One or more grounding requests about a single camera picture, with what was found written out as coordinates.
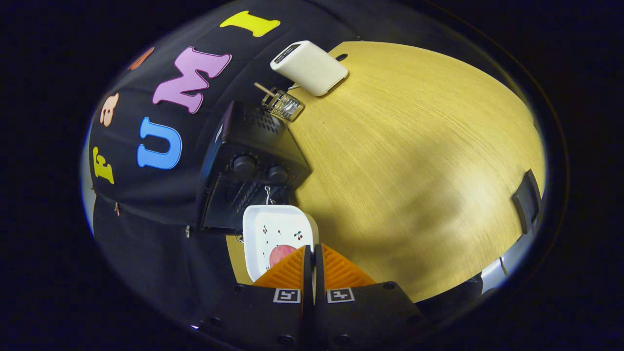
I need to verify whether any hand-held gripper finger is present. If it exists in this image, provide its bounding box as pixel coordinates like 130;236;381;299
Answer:
193;245;314;349
314;244;429;349

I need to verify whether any pink ham slice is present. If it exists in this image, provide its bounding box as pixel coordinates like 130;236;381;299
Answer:
269;244;298;269

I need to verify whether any white square plate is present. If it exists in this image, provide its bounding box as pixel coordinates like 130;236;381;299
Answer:
242;205;319;283

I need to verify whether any black toaster oven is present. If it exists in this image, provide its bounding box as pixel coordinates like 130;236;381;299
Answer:
199;100;312;283

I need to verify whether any white toaster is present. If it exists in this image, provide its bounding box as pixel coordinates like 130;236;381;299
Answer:
270;40;349;97

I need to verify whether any black backdrop cloth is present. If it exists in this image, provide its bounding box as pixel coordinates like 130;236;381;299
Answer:
80;0;488;317

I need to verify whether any wire utensil holder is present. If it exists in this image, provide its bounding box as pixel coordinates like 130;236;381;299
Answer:
261;88;305;122

